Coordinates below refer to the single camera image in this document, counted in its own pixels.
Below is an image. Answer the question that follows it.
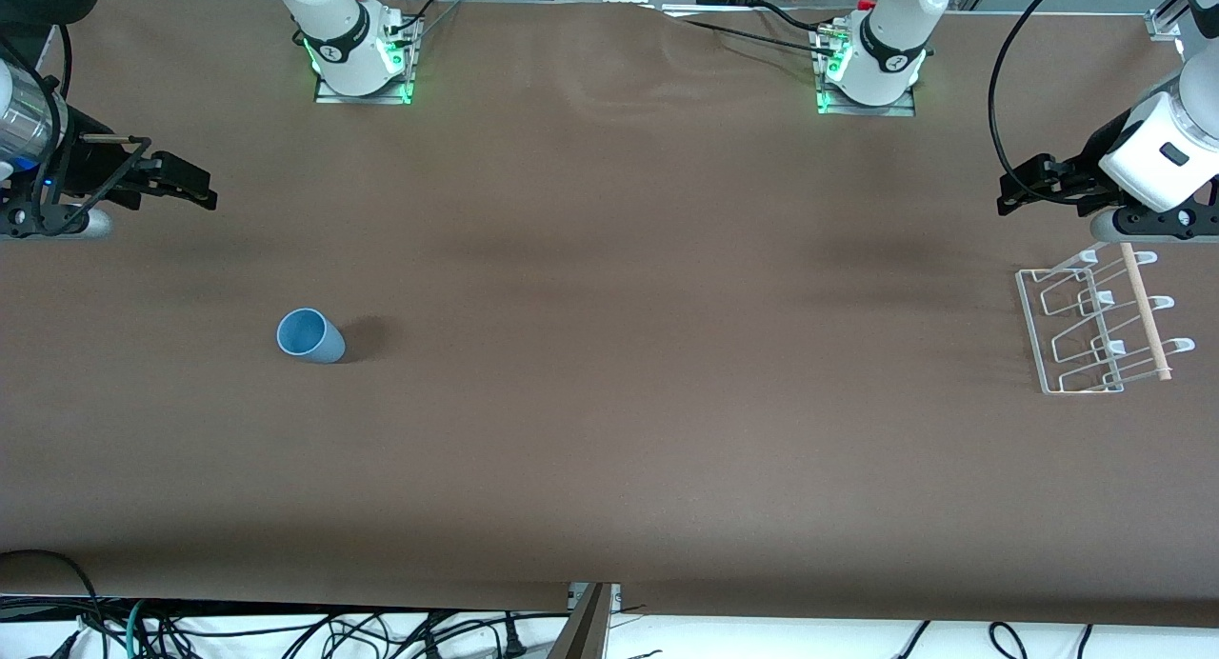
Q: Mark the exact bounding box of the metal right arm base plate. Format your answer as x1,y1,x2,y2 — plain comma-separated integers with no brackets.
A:
314,16,416,106

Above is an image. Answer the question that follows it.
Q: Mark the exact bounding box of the grey table beam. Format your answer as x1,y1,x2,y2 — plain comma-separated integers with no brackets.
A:
547,583,616,659

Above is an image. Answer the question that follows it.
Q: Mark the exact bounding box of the black cable with plug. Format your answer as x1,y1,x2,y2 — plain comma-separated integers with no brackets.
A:
493,611,530,659

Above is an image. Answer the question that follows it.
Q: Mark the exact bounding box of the teal cable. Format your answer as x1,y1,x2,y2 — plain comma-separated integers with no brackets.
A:
122,597,155,659

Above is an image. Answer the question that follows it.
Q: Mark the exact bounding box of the white wire rack wooden handle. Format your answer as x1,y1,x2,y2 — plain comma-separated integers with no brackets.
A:
1015,242,1197,395

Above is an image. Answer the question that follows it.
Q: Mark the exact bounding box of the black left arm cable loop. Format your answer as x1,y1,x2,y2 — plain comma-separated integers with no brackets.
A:
988,0,1077,181

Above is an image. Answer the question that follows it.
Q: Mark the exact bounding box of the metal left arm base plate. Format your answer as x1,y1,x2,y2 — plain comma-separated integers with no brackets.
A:
816,21,917,118

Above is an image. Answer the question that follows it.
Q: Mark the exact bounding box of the brown table cover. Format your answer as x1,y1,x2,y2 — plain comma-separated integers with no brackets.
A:
0,0,1219,629

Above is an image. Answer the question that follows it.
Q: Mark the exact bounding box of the blue plastic cup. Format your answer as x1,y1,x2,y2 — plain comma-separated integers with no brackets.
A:
276,307,348,365

